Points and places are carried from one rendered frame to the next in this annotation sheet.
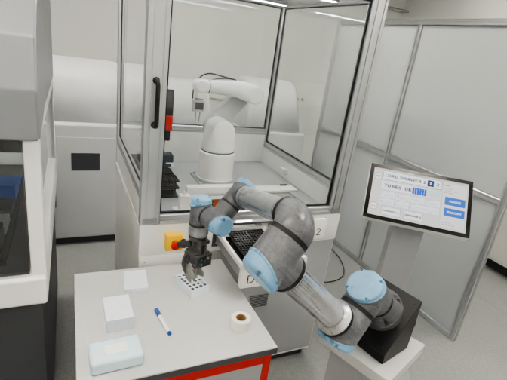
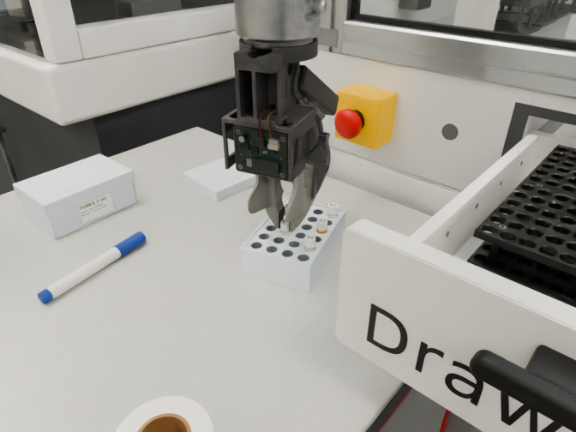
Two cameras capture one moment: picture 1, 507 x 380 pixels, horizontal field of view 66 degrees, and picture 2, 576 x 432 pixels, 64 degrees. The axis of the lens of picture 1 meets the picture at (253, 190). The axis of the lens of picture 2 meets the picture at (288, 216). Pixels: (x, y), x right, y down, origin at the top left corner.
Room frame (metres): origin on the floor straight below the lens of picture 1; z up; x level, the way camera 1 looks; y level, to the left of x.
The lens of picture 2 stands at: (1.14, -0.23, 1.10)
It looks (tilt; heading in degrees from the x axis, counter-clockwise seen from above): 32 degrees down; 68
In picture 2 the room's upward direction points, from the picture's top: straight up
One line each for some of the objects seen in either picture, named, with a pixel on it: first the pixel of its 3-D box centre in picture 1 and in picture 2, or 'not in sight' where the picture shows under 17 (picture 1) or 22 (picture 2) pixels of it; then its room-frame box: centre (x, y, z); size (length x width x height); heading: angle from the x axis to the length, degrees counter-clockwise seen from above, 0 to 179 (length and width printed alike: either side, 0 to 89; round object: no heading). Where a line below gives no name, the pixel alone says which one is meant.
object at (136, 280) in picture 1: (135, 280); (231, 173); (1.30, 0.41, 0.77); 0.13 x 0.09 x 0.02; 22
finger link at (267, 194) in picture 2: (190, 274); (262, 197); (1.28, 0.19, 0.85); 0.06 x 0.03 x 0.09; 44
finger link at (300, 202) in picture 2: (199, 271); (295, 204); (1.31, 0.16, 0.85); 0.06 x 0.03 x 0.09; 44
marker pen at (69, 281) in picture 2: (162, 321); (96, 264); (1.09, 0.25, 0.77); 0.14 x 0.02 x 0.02; 35
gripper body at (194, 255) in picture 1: (198, 249); (275, 106); (1.29, 0.18, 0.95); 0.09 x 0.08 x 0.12; 44
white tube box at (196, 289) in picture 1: (192, 283); (296, 240); (1.32, 0.19, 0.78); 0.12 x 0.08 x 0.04; 44
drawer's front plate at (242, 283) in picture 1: (273, 271); (551, 390); (1.35, -0.12, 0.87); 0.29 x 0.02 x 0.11; 117
